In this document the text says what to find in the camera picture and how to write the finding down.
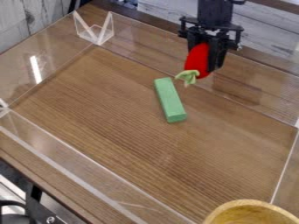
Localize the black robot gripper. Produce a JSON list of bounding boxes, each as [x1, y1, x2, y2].
[[178, 0, 246, 72]]

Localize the red plush strawberry toy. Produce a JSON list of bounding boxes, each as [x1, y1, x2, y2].
[[175, 43, 211, 87]]

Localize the green rectangular block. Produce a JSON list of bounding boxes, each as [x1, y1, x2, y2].
[[154, 77, 187, 123]]

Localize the clear acrylic tray walls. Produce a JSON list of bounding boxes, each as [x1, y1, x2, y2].
[[0, 6, 299, 224]]

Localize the yellow wooden bowl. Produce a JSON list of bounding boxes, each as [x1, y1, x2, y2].
[[202, 199, 299, 224]]

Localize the black table leg bracket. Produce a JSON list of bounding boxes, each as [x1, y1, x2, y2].
[[26, 185, 67, 224]]

